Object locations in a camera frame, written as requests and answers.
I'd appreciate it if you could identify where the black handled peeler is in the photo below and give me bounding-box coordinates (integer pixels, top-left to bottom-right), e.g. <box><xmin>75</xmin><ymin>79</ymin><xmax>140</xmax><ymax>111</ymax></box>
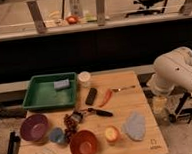
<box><xmin>70</xmin><ymin>108</ymin><xmax>114</xmax><ymax>123</ymax></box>

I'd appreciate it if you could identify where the small blue cup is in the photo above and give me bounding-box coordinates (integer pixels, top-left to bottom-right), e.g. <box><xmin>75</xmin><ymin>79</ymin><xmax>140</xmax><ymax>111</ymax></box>
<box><xmin>49</xmin><ymin>128</ymin><xmax>64</xmax><ymax>145</ymax></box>

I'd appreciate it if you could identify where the green plastic tray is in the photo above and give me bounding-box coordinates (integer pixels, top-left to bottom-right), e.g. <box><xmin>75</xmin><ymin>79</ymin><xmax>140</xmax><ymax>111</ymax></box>
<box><xmin>22</xmin><ymin>72</ymin><xmax>77</xmax><ymax>111</ymax></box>

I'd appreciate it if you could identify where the black rectangular remote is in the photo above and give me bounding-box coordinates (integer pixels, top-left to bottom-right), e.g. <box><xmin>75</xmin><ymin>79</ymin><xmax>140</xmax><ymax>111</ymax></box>
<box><xmin>85</xmin><ymin>88</ymin><xmax>98</xmax><ymax>105</ymax></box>

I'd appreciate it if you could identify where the red chili pepper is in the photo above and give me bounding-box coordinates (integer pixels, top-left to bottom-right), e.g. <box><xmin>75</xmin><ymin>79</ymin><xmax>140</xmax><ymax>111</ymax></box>
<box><xmin>99</xmin><ymin>89</ymin><xmax>112</xmax><ymax>107</ymax></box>

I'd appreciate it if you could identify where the light blue towel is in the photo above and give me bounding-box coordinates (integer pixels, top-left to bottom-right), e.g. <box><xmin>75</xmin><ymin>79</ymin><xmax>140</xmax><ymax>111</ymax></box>
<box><xmin>122</xmin><ymin>111</ymin><xmax>146</xmax><ymax>141</ymax></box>

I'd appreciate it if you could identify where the red orange bowl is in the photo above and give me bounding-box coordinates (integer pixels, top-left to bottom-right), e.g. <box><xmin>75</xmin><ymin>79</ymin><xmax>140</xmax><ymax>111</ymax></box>
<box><xmin>70</xmin><ymin>130</ymin><xmax>98</xmax><ymax>154</ymax></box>

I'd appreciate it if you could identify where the red fruit on shelf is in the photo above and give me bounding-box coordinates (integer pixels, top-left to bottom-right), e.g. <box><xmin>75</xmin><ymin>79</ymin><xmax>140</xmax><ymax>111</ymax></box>
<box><xmin>66</xmin><ymin>15</ymin><xmax>79</xmax><ymax>24</ymax></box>

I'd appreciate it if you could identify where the blue sponge block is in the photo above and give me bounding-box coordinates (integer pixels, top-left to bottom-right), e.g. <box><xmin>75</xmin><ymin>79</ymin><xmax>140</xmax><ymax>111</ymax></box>
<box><xmin>54</xmin><ymin>79</ymin><xmax>70</xmax><ymax>90</ymax></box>

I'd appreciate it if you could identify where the metal fork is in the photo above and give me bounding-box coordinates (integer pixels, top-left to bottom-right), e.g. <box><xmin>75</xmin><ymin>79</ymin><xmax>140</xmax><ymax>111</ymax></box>
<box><xmin>111</xmin><ymin>85</ymin><xmax>135</xmax><ymax>93</ymax></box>

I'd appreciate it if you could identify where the bunch of dark grapes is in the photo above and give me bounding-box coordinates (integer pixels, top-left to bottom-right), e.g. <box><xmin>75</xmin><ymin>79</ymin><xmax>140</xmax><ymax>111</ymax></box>
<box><xmin>64</xmin><ymin>115</ymin><xmax>77</xmax><ymax>143</ymax></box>

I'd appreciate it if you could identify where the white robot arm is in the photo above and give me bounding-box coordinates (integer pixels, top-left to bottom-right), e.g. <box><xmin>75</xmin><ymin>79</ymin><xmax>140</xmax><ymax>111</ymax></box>
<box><xmin>147</xmin><ymin>46</ymin><xmax>192</xmax><ymax>96</ymax></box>

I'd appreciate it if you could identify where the red yellow apple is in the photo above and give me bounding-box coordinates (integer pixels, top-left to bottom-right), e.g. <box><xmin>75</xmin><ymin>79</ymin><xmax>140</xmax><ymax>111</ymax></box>
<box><xmin>104</xmin><ymin>126</ymin><xmax>120</xmax><ymax>143</ymax></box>

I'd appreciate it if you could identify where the purple bowl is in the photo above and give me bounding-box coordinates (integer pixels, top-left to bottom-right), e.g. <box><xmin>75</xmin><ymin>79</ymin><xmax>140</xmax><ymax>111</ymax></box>
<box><xmin>20</xmin><ymin>114</ymin><xmax>49</xmax><ymax>142</ymax></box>

